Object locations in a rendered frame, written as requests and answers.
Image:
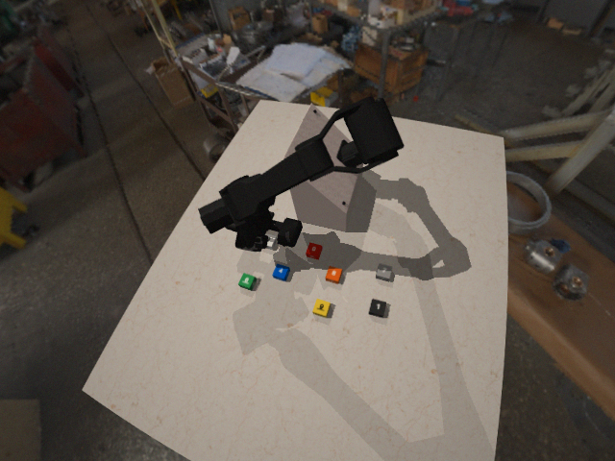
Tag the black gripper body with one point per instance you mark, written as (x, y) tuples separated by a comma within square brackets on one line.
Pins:
[(288, 231)]

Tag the blue block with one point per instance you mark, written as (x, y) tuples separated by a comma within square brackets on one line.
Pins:
[(281, 272)]

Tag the red block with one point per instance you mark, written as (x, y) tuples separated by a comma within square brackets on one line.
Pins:
[(314, 250)]

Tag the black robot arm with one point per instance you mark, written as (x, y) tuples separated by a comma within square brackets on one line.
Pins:
[(375, 141)]

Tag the green block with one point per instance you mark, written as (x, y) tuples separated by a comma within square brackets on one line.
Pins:
[(247, 281)]

